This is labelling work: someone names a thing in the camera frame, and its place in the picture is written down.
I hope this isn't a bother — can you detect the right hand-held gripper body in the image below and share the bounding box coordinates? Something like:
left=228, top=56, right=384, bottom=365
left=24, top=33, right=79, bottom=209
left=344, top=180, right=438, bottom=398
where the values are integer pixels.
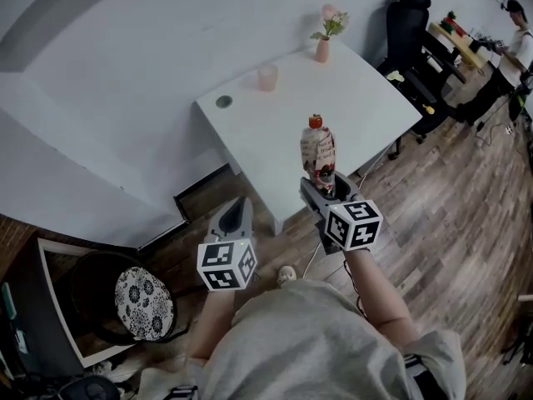
left=317, top=199, right=384, bottom=257

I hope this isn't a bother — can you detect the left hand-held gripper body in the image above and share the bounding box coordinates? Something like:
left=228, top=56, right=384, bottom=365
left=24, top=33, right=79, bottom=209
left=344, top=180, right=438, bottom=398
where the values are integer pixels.
left=197, top=234, right=260, bottom=293

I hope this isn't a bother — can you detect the plastic bottle with red cap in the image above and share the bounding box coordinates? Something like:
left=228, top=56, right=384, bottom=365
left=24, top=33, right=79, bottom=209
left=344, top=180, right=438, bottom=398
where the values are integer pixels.
left=299, top=113, right=337, bottom=195

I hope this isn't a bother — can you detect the person's right forearm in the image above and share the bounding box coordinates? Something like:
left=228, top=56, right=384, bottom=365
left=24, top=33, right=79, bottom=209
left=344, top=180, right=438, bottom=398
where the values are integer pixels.
left=343, top=247, right=420, bottom=349

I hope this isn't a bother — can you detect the person's left forearm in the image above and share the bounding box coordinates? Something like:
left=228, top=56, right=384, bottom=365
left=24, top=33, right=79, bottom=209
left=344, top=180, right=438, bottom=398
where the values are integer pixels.
left=187, top=287, right=242, bottom=362

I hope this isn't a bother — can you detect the person's beige shoe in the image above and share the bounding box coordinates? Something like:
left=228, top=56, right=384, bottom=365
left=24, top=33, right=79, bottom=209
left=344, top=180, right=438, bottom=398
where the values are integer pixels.
left=276, top=264, right=299, bottom=289

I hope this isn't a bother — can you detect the white table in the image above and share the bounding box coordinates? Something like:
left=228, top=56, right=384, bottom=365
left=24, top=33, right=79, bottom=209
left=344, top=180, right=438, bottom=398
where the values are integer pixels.
left=192, top=37, right=425, bottom=236

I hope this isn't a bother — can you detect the floral round cushion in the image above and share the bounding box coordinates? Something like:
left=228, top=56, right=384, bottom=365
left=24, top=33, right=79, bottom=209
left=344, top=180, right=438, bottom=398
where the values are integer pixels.
left=114, top=266, right=175, bottom=343

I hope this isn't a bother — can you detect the person's grey shirt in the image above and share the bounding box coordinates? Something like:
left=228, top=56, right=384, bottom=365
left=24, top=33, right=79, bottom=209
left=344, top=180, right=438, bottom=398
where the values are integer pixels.
left=137, top=279, right=467, bottom=400

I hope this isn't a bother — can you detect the pink cup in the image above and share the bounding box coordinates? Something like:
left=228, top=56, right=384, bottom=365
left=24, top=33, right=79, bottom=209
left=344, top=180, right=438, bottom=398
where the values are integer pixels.
left=257, top=63, right=279, bottom=92

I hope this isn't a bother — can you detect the dark wicker chair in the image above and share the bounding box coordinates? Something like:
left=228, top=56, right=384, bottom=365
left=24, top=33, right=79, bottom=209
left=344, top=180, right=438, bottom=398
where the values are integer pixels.
left=68, top=250, right=178, bottom=348

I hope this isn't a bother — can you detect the pink vase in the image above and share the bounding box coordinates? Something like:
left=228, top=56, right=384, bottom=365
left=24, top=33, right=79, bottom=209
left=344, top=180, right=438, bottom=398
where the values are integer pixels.
left=314, top=37, right=332, bottom=64

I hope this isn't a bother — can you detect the black office chair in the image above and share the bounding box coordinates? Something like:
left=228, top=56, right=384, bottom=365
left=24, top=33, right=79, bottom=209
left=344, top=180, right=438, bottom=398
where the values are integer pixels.
left=376, top=0, right=467, bottom=161

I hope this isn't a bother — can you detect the artificial flower sprig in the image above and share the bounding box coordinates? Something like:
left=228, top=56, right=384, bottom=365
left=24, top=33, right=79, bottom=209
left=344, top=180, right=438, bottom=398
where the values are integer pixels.
left=310, top=3, right=350, bottom=41

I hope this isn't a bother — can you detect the light wooden desk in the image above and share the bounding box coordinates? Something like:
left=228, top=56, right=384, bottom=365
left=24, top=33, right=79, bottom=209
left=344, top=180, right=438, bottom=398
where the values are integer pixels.
left=428, top=21, right=501, bottom=70

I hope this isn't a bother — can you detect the green and red toy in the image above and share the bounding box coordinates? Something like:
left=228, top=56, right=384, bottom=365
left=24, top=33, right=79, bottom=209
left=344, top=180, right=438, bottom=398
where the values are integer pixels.
left=440, top=10, right=470, bottom=37

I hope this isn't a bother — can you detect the white cable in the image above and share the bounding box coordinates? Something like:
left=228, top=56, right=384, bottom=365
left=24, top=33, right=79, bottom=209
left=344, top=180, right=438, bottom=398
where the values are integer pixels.
left=302, top=156, right=384, bottom=277

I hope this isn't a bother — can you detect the dark desk with white frame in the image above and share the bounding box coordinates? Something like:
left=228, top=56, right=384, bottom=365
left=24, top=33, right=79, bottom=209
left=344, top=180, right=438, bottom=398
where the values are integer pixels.
left=0, top=235, right=142, bottom=374

